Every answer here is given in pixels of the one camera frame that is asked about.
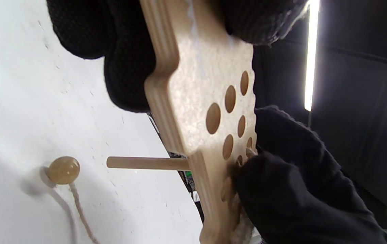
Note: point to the person's right hand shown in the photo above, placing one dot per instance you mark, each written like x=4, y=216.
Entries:
x=298, y=189

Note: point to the person's left hand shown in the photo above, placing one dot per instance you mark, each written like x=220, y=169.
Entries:
x=78, y=27

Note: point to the wooden crocodile lacing toy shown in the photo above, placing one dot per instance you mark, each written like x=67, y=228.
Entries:
x=193, y=84

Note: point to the round wooden bead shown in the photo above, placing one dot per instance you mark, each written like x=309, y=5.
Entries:
x=63, y=170

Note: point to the wooden lacing needle stick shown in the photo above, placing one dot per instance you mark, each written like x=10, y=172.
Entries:
x=146, y=163

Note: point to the long white ceiling light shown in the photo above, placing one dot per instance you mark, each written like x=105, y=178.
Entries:
x=311, y=61

